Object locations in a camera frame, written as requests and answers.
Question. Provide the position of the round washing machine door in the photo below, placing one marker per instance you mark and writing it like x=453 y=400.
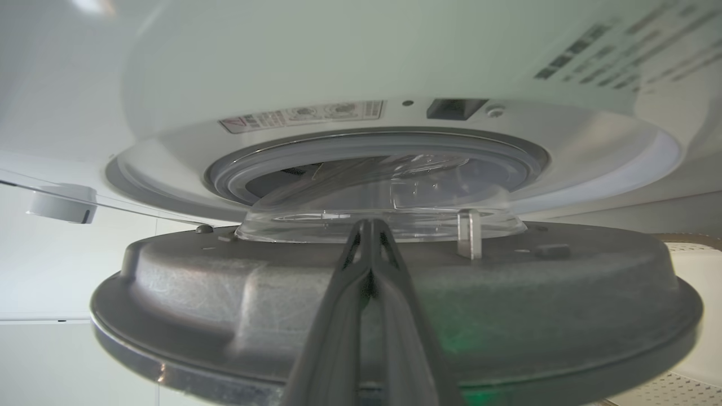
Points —
x=197 y=293

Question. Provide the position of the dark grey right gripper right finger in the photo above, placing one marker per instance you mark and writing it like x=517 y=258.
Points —
x=406 y=338

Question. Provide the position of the white round plastic fixture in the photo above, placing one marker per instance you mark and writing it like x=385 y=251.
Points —
x=59 y=206

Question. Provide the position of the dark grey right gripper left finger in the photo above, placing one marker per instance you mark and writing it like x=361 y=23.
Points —
x=333 y=338

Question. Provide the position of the white warning sticker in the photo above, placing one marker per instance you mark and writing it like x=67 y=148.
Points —
x=304 y=116

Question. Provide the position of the white front-load washing machine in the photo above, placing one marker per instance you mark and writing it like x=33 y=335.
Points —
x=338 y=56

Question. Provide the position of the cream perforated laundry basket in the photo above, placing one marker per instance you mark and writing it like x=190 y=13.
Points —
x=699 y=316

